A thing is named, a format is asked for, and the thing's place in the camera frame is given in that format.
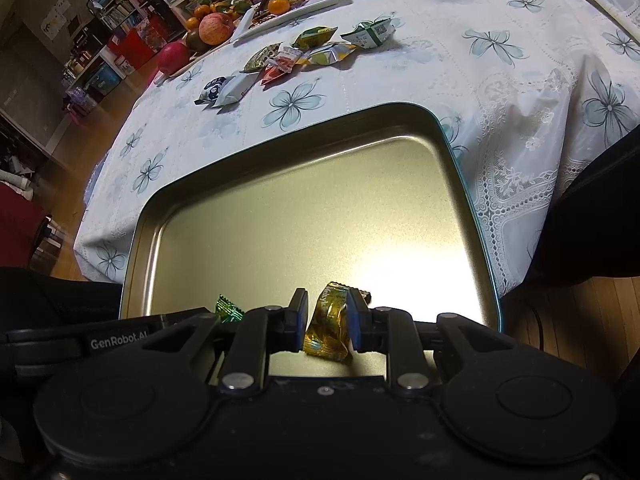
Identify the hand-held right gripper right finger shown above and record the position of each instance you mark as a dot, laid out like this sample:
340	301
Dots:
352	322

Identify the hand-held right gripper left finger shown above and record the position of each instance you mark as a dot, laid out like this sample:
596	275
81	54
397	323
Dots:
300	312

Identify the gold yellow snack packet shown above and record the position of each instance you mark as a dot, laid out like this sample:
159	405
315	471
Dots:
327	330

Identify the green candy packet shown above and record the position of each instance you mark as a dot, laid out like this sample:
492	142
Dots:
228	308

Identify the gold metal tin box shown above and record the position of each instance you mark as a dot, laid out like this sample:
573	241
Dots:
300	200

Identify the plain white snack packet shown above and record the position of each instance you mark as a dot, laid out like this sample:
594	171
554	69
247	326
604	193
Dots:
236	89

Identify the small reddish snack packet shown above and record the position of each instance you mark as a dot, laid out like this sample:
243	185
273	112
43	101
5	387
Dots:
272	76

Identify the black white snack packet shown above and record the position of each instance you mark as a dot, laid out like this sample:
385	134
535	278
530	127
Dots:
210	91

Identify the red white snack packet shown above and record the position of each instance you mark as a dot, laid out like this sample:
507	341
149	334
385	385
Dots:
286	57

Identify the tan patterned snack packet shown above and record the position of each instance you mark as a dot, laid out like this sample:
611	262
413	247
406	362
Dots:
260	57

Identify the silver yellow snack packet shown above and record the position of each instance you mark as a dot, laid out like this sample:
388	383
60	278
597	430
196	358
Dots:
330	54

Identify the green yellow snack packet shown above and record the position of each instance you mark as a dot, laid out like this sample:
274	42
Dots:
315	36

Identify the white green snack packet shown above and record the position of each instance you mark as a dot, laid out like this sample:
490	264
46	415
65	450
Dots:
370	34

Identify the red cushion seat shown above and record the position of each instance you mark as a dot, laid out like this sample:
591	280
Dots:
20	220

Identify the white floral tablecloth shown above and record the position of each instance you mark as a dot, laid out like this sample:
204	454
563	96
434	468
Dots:
400	75

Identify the beige fruit tray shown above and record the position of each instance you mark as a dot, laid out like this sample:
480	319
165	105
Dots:
210	51

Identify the dark red apple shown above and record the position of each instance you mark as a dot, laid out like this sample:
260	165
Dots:
172	57

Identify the brown kiwi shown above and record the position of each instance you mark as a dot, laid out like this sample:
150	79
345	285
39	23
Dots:
196	41

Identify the pink striped apple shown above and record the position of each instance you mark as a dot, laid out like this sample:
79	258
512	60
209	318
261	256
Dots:
216	27

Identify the white rectangular plate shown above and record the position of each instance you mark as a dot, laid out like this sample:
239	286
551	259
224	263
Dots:
310	7

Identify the tangerine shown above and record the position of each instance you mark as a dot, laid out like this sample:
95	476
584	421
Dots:
279	6

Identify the pile of tangerines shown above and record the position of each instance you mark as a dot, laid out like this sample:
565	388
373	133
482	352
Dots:
202	10

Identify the cluttered storage shelf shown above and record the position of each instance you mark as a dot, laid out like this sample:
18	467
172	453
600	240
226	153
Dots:
125	5

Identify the wall poster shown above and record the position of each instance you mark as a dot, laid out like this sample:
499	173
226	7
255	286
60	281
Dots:
55	17

